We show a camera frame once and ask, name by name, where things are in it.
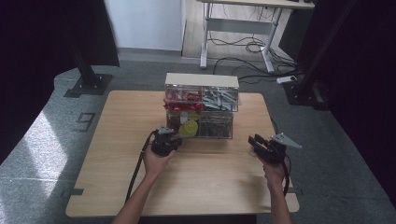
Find pile of dark packets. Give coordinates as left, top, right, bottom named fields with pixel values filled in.
left=198, top=117, right=233, bottom=139

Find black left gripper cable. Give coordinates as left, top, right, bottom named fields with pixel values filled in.
left=124, top=129, right=159, bottom=203

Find pile of red packets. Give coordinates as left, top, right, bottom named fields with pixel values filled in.
left=163, top=88, right=205, bottom=114

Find black floor cables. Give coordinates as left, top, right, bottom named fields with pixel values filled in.
left=207, top=30, right=301, bottom=86

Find black metal stand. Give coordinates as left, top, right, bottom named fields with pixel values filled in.
left=282, top=0, right=359, bottom=110
left=64, top=36, right=114, bottom=98

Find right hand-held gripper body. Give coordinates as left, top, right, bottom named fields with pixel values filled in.
left=260, top=133, right=303, bottom=165

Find pile of silver packets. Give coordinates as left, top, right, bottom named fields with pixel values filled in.
left=203, top=87, right=239, bottom=112

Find person's right hand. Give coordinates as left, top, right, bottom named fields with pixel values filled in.
left=261, top=155, right=288, bottom=189

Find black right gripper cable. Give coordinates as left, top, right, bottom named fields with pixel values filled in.
left=280, top=154, right=292, bottom=198

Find person's left hand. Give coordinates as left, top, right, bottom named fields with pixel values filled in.
left=142, top=144, right=177, bottom=182

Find clear acrylic organizer box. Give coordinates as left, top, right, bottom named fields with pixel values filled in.
left=163, top=72, right=240, bottom=140

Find white desk frame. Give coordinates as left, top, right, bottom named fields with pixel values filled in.
left=196, top=0, right=316, bottom=75

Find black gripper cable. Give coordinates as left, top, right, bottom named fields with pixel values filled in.
left=124, top=129, right=159, bottom=203
left=280, top=154, right=292, bottom=198

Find white power strip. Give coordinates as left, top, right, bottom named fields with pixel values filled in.
left=276, top=75, right=298, bottom=85

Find yellow-green round packet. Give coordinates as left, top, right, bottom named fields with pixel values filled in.
left=178, top=119, right=200, bottom=138

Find dark curtain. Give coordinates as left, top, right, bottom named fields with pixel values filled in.
left=278, top=0, right=396, bottom=208
left=0, top=0, right=120, bottom=164

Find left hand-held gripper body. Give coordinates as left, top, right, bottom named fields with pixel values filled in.
left=150, top=126, right=179, bottom=158

